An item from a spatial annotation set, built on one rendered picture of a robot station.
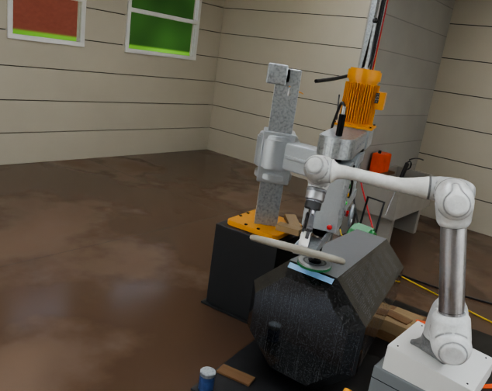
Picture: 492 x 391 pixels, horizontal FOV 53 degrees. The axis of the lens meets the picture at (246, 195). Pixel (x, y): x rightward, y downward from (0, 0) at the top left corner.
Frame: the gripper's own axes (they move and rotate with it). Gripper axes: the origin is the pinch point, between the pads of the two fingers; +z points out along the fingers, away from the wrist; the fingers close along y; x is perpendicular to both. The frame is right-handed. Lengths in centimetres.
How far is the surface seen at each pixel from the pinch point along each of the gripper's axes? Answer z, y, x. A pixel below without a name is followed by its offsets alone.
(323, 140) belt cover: -63, 56, -3
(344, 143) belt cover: -64, 52, -14
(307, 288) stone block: 23, 92, -19
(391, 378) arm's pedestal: 49, 9, -55
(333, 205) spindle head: -29, 67, -19
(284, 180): -51, 167, 10
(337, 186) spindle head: -40, 63, -18
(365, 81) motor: -121, 100, -24
